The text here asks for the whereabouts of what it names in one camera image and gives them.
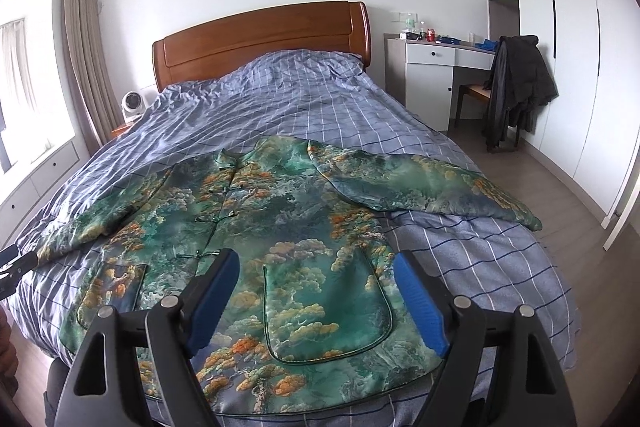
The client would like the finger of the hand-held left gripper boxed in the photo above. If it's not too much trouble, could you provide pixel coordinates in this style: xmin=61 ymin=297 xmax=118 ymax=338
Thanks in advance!
xmin=0 ymin=244 xmax=39 ymax=303

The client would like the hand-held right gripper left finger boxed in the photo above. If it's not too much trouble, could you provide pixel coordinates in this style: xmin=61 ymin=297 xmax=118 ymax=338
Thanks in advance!
xmin=54 ymin=248 xmax=242 ymax=427

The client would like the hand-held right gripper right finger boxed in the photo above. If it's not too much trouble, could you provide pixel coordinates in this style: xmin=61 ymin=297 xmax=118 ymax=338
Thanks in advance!
xmin=393 ymin=249 xmax=578 ymax=427

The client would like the green landscape print jacket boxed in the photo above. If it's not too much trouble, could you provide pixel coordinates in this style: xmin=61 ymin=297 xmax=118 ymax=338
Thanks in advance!
xmin=37 ymin=134 xmax=544 ymax=415

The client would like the white window seat cabinet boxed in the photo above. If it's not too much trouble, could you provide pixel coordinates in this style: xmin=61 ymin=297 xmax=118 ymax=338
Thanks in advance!
xmin=0 ymin=141 xmax=83 ymax=212

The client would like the window with sheer curtain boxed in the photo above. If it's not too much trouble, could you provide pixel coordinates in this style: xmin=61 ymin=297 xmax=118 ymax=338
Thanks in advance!
xmin=0 ymin=0 xmax=76 ymax=172

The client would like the blue checked duvet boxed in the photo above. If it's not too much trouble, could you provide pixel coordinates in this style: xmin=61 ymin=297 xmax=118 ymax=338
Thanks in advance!
xmin=10 ymin=48 xmax=581 ymax=413

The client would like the wooden chair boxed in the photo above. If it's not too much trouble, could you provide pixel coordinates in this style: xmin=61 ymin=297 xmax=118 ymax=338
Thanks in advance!
xmin=454 ymin=82 xmax=521 ymax=152

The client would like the beige curtain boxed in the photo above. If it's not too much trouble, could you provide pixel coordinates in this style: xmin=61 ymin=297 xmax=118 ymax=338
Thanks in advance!
xmin=62 ymin=0 xmax=123 ymax=158

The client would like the white desk with drawer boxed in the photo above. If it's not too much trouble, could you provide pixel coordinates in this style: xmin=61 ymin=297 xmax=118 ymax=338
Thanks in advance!
xmin=384 ymin=33 xmax=498 ymax=132

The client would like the black jacket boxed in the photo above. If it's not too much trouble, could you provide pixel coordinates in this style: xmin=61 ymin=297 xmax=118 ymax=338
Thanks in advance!
xmin=482 ymin=35 xmax=559 ymax=150

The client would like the wooden bed headboard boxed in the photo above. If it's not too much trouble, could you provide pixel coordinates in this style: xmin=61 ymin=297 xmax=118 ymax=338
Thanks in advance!
xmin=152 ymin=1 xmax=372 ymax=94

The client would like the white wardrobe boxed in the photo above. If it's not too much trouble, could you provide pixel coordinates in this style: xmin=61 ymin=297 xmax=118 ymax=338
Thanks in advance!
xmin=474 ymin=0 xmax=640 ymax=228

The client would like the white round camera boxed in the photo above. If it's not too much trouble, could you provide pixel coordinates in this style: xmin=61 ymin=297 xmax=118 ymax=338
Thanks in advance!
xmin=121 ymin=92 xmax=151 ymax=124

